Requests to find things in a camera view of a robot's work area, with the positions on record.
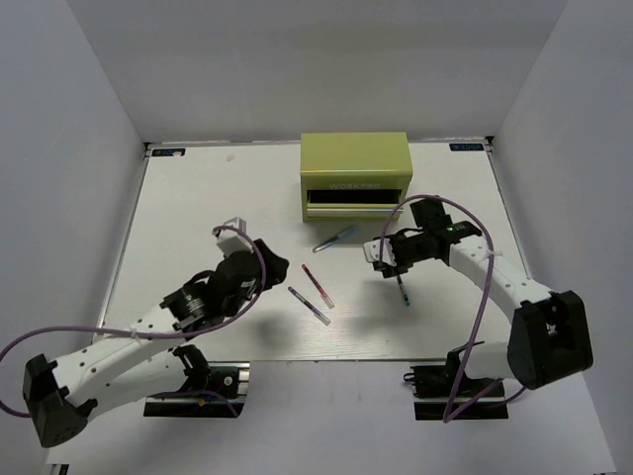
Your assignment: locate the green teal pen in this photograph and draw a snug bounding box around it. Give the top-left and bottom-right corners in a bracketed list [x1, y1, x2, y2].
[397, 275, 410, 307]

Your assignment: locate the silver light blue pen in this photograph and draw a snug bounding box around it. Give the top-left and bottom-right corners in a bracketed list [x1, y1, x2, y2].
[313, 226, 357, 253]

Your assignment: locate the dark blue clear pen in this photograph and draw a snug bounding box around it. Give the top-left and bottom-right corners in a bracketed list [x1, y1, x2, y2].
[288, 286, 331, 326]

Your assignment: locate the green metal drawer box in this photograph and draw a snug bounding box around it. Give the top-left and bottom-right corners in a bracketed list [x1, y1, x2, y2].
[300, 132, 413, 222]

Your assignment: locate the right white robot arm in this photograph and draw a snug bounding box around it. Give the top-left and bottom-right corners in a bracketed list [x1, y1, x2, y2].
[363, 199, 594, 395]

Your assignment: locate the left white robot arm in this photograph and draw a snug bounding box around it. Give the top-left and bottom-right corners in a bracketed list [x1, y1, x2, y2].
[23, 239, 289, 448]

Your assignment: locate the red clear pen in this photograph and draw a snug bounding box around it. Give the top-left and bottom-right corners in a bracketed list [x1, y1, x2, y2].
[302, 263, 335, 309]

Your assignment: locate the right blue corner sticker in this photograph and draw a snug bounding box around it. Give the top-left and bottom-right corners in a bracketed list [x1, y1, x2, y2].
[449, 142, 485, 151]

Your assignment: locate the blue corner sticker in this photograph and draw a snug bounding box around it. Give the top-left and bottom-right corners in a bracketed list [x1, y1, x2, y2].
[449, 142, 485, 151]
[151, 147, 186, 157]

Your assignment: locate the left blue corner sticker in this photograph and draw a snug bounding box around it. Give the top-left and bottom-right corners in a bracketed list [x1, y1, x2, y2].
[151, 147, 186, 157]

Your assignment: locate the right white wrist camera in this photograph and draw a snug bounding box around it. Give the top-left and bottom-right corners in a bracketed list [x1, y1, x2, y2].
[363, 237, 397, 267]

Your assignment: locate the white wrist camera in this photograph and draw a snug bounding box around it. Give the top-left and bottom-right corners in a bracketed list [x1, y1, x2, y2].
[213, 217, 253, 258]
[363, 237, 397, 267]

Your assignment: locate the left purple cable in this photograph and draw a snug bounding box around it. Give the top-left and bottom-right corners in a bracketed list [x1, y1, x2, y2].
[0, 225, 271, 420]

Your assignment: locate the purple cable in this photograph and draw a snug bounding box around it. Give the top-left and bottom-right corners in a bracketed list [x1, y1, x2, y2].
[378, 194, 533, 425]
[0, 225, 271, 420]

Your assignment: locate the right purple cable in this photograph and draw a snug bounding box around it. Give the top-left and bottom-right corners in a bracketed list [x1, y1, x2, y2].
[378, 194, 533, 425]

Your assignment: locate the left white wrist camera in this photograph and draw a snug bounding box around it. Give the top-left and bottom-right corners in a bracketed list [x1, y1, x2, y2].
[213, 217, 253, 258]

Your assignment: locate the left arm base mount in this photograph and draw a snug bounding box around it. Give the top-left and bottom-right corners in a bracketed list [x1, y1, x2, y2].
[143, 345, 250, 419]

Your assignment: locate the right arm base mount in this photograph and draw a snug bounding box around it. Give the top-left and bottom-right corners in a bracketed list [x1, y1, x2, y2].
[403, 363, 508, 422]

